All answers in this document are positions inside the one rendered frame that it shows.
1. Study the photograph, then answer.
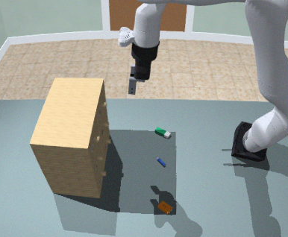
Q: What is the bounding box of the orange rectangular block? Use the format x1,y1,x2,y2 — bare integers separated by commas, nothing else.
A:
158,201,172,214

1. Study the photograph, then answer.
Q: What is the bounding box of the light wooden chest of drawers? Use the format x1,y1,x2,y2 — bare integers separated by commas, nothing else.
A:
30,78,104,198

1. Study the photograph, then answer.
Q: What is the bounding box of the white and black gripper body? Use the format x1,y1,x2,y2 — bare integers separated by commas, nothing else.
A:
118,26,160,80

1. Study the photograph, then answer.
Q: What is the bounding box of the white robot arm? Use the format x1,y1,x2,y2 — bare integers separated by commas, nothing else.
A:
134,0,288,152

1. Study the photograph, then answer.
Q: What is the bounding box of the wooden drawer front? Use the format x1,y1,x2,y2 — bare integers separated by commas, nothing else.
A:
100,107,109,145
93,139,104,182
102,127,111,162
88,115,100,164
97,159,106,194
97,84,107,129

